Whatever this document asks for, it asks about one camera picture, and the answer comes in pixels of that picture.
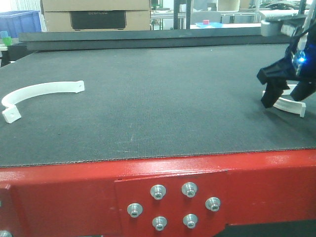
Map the red metal frame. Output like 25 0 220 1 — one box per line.
0 149 316 237

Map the dark board at table end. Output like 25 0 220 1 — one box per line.
19 26 290 51

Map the small white PVC half clamp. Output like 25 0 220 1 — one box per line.
262 84 306 118

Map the silver bolt top left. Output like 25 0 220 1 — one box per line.
150 184 166 200

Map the cardboard box with black print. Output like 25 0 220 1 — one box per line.
40 0 151 32

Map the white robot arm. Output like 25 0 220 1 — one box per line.
257 1 316 108

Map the silver bolt far left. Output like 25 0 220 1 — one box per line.
126 203 143 218

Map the green plastic cup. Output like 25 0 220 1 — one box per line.
2 37 12 46

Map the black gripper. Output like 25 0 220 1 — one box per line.
257 26 316 108

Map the blue tray with pink cube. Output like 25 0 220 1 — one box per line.
195 20 223 29

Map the silver bolt bottom right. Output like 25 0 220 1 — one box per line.
183 214 198 229

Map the large white PVC half clamp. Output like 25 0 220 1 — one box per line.
1 80 85 124

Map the black conveyor mat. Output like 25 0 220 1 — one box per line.
0 44 316 167

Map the silver bolt far right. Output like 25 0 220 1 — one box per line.
205 197 221 212

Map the silver bolt top right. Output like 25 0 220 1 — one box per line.
181 182 198 198

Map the blue plastic crate background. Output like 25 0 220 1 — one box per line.
0 10 42 38

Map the silver bolt bottom left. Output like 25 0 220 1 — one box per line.
152 216 167 231

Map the silver bolt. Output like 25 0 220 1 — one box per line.
152 216 167 231
181 182 198 198
126 203 143 218
150 184 166 200
183 214 198 229
205 197 221 212

